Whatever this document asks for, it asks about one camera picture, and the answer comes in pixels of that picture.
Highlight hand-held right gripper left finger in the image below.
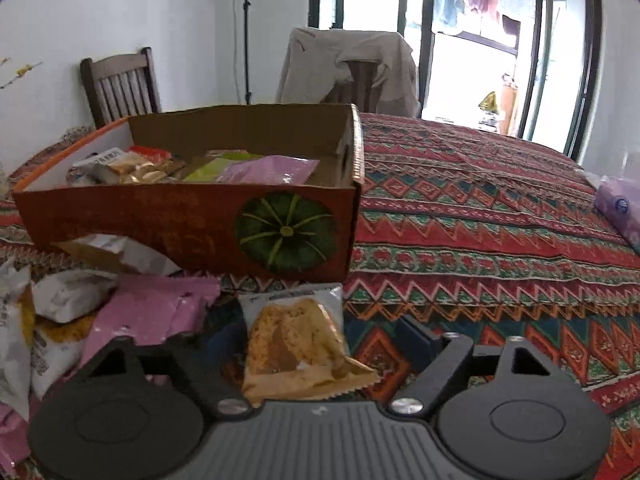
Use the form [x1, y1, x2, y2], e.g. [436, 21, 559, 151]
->
[77, 337, 254, 420]

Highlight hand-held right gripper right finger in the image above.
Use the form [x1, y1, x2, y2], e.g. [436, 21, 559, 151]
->
[387, 314, 566, 417]

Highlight heap of assorted snack packets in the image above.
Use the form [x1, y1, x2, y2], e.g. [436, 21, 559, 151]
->
[0, 232, 221, 466]

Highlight white packet brown snack picture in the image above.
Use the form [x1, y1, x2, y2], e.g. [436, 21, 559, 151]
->
[239, 282, 380, 407]

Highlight orange cardboard box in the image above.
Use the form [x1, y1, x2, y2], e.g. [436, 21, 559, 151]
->
[12, 102, 364, 283]

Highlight green snack packet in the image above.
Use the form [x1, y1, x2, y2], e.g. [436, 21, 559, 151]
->
[182, 150, 261, 183]

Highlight golden brown snack packet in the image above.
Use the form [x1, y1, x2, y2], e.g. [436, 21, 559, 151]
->
[107, 146, 186, 185]

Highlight purple snack packet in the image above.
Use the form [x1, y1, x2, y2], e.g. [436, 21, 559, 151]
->
[217, 155, 321, 185]

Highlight small white snack packet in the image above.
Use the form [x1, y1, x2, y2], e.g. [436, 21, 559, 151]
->
[72, 147, 131, 183]

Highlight purple tissue pack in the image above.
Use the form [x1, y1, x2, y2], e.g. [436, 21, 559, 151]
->
[592, 175, 640, 256]

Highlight orange cylinder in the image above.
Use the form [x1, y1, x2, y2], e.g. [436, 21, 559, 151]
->
[501, 74, 519, 136]

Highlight jacket-draped wooden chair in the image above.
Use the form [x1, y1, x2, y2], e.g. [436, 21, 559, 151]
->
[345, 60, 381, 113]

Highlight black framed glass door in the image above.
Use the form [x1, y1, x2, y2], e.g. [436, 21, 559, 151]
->
[307, 0, 603, 161]

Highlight beige jacket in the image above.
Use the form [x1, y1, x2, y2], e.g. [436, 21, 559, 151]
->
[276, 27, 421, 118]

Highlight dark wooden chair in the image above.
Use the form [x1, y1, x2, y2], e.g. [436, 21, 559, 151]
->
[80, 46, 162, 130]

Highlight black tripod pole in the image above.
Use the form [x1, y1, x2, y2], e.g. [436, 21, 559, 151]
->
[242, 0, 252, 106]

